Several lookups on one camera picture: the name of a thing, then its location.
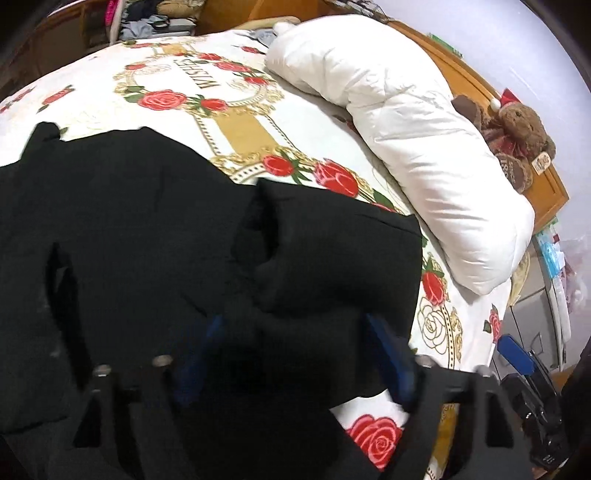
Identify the white quilted duvet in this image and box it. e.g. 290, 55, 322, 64
265, 14, 536, 296

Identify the green flat box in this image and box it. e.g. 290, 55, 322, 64
428, 32, 463, 59

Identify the black garment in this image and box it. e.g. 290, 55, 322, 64
0, 122, 426, 480

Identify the pile of clothes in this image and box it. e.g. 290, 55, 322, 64
122, 0, 200, 41

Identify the bed with rose blanket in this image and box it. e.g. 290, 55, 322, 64
0, 30, 513, 480

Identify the grey bedside cabinet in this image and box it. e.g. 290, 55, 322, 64
501, 251, 570, 370

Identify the grey cloth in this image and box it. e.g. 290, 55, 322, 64
249, 28, 279, 48

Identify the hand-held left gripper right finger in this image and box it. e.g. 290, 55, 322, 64
362, 313, 532, 480

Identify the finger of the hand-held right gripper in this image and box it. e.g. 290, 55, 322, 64
498, 335, 555, 398

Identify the brown teddy bear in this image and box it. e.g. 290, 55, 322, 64
452, 88, 557, 195

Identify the wooden bed headboard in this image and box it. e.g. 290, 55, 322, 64
388, 18, 571, 234

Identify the blue white packet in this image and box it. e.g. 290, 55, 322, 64
536, 230, 565, 278

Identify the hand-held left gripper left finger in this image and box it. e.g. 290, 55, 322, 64
69, 314, 228, 480

